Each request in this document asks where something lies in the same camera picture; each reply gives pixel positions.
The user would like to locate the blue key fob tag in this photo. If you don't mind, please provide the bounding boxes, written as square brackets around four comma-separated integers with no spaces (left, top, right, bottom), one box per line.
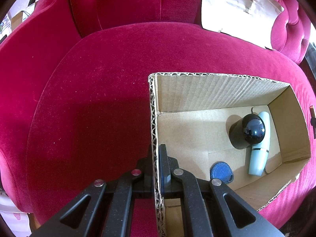
[210,162,234,184]

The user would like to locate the brown cardboard box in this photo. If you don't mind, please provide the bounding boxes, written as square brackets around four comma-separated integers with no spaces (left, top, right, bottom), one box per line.
[148,72,315,236]

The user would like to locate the brown paper sheet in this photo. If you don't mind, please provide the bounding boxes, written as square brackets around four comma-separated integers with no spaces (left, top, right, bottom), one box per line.
[201,0,284,50]

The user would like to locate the white light-blue cosmetic bottle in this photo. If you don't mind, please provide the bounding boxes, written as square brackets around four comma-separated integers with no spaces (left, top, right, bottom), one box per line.
[248,111,271,177]

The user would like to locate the red velvet sofa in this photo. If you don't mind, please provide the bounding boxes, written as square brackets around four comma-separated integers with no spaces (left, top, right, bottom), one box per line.
[1,0,315,223]

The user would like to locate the cardboard boxes in background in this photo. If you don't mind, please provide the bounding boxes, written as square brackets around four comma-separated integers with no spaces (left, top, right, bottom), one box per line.
[1,0,39,42]

